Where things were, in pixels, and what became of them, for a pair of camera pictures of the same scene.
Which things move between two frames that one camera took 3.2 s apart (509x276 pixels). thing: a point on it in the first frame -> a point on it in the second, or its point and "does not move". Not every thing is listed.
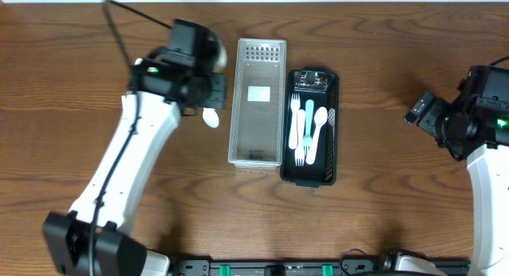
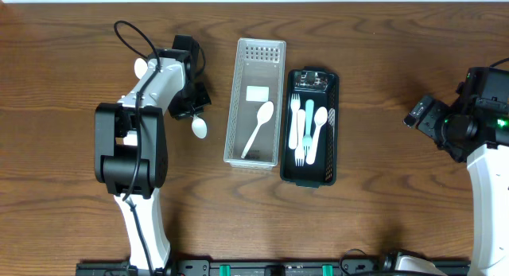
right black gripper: (425, 111) does not move
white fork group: (293, 134) does not move
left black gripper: (219, 90) -> (191, 103)
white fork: (308, 138) does not move
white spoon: (211, 117) -> (264, 114)
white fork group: (300, 153) does not move
